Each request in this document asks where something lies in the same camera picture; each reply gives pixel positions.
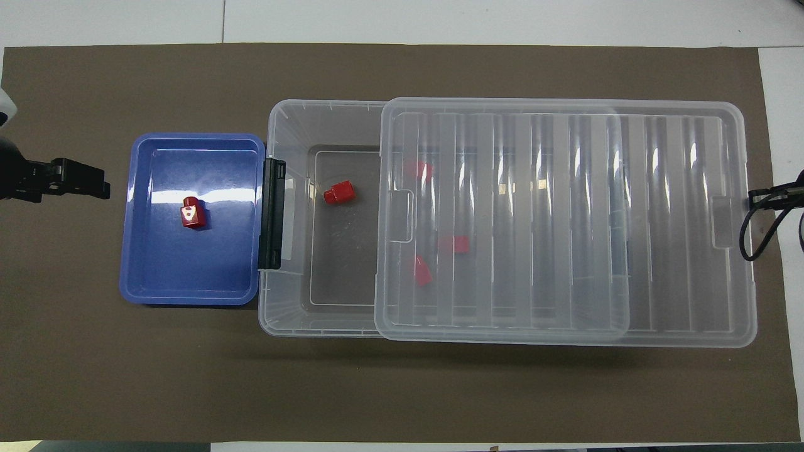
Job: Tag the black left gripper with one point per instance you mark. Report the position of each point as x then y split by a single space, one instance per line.
16 176

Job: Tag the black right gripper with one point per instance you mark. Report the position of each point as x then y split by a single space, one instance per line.
796 188

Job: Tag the red block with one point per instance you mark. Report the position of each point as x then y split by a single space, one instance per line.
422 272
455 245
418 168
339 192
192 215

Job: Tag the clear plastic box lid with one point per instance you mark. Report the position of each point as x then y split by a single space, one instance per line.
565 263

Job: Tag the blue plastic tray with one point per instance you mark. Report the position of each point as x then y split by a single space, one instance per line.
188 270

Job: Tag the black box latch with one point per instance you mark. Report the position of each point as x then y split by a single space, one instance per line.
272 213

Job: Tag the clear plastic storage box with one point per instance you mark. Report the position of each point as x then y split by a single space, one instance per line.
345 125

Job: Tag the brown table mat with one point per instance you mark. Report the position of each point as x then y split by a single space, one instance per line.
188 376

